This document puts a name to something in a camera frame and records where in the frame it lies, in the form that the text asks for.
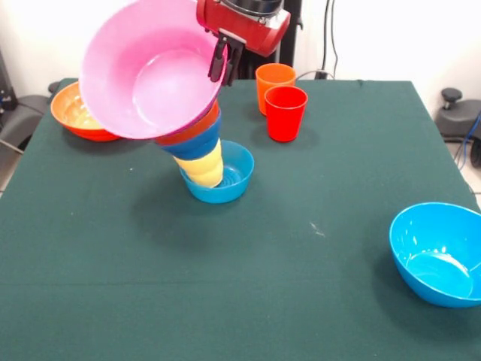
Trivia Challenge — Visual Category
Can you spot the large pink bowl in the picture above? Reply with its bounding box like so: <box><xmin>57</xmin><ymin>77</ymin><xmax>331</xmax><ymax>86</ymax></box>
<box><xmin>78</xmin><ymin>0</ymin><xmax>230</xmax><ymax>141</ymax></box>

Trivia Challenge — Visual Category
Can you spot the small orange bowl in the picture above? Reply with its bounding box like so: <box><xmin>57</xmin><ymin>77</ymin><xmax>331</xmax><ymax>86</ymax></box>
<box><xmin>156</xmin><ymin>102</ymin><xmax>221</xmax><ymax>147</ymax></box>

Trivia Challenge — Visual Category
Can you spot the black hanging cable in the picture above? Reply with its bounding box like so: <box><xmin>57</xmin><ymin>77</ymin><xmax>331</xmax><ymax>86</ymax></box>
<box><xmin>322</xmin><ymin>0</ymin><xmax>340</xmax><ymax>80</ymax></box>

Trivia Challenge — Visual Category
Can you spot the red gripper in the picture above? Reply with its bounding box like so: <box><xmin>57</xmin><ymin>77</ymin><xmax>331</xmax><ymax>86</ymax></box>
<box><xmin>195</xmin><ymin>0</ymin><xmax>292</xmax><ymax>88</ymax></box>

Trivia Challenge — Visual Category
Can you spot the yellow cup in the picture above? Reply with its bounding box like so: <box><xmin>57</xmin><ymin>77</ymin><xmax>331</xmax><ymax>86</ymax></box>
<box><xmin>173</xmin><ymin>138</ymin><xmax>225</xmax><ymax>189</ymax></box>

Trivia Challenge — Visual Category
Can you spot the large light blue bowl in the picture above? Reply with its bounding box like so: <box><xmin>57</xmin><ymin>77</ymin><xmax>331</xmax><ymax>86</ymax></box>
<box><xmin>389</xmin><ymin>202</ymin><xmax>481</xmax><ymax>309</ymax></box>

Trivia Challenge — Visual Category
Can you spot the small dark blue bowl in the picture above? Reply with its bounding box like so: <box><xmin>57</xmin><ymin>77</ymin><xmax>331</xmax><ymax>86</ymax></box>
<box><xmin>161</xmin><ymin>114</ymin><xmax>223</xmax><ymax>161</ymax></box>

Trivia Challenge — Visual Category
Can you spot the large orange bowl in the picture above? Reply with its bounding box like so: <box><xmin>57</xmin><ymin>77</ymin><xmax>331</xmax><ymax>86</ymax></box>
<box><xmin>50</xmin><ymin>81</ymin><xmax>123</xmax><ymax>143</ymax></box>

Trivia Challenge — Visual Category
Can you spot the small light blue bowl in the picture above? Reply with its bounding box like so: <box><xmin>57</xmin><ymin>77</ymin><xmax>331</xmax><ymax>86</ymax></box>
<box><xmin>178</xmin><ymin>140</ymin><xmax>256</xmax><ymax>205</ymax></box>

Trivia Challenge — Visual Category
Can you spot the red cup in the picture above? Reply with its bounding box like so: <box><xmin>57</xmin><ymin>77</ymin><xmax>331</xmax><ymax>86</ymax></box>
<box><xmin>264</xmin><ymin>86</ymin><xmax>309</xmax><ymax>143</ymax></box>

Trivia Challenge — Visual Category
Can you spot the dark green table cloth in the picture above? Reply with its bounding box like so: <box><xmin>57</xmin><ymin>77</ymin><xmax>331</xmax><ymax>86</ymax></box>
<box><xmin>0</xmin><ymin>77</ymin><xmax>481</xmax><ymax>361</ymax></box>

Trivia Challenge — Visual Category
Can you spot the orange cup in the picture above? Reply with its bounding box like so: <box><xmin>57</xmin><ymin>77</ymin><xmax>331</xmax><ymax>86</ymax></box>
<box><xmin>255</xmin><ymin>62</ymin><xmax>297</xmax><ymax>117</ymax></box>

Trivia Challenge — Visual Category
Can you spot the blue cable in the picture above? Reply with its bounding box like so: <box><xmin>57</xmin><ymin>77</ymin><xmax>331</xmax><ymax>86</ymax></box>
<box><xmin>454</xmin><ymin>112</ymin><xmax>481</xmax><ymax>199</ymax></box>

